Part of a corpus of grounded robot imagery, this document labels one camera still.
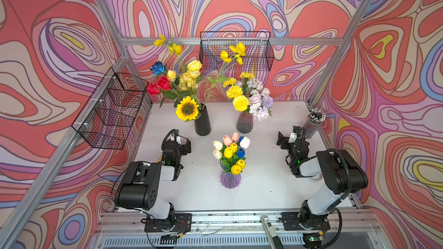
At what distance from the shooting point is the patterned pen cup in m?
0.90

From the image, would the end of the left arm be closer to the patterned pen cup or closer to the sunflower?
the sunflower

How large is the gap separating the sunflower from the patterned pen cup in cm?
64

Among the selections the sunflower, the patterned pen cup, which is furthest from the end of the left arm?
the patterned pen cup

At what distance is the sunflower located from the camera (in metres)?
0.66
